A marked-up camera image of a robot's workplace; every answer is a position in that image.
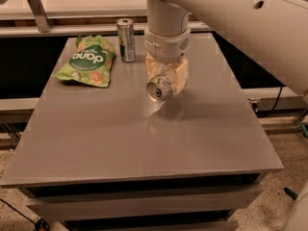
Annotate metal bracket left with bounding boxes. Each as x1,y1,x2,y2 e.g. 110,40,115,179
27,0,51,33

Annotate tall slim silver can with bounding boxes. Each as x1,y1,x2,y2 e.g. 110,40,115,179
116,18,135,63

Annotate metal rail shelf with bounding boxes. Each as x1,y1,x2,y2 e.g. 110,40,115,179
0,7,213,39

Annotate green tool on floor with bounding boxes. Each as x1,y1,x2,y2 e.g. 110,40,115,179
284,187,298,200

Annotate white green 7up can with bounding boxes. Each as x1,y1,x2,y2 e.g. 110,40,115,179
145,72,174,101

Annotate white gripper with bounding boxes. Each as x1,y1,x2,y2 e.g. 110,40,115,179
144,28,191,95

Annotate green snack chip bag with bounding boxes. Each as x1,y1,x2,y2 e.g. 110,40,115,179
54,36,116,88

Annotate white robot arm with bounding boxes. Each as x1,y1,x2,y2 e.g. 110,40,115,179
145,0,308,99

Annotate grey cabinet with drawers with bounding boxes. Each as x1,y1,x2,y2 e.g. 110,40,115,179
1,33,282,231

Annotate black floor cable left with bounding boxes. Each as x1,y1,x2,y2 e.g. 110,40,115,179
0,197,51,231

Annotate black hanging cable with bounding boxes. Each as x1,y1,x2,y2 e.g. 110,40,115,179
256,85,285,118

